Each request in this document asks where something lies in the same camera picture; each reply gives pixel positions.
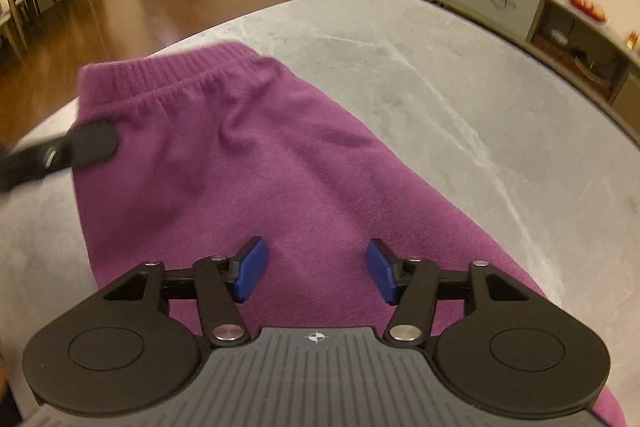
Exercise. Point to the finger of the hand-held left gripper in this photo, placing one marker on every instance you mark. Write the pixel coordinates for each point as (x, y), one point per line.
(90, 144)

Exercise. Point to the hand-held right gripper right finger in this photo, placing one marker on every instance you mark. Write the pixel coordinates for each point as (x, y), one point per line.
(380, 269)

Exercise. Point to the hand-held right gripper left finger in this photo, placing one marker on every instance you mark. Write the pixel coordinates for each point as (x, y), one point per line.
(251, 269)

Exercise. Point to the purple pants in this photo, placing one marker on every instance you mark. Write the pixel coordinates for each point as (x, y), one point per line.
(250, 157)

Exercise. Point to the red fruit plate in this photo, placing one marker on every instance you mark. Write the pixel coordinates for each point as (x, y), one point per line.
(590, 10)

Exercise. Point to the small amber jar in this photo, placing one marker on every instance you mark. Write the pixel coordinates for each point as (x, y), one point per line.
(633, 41)

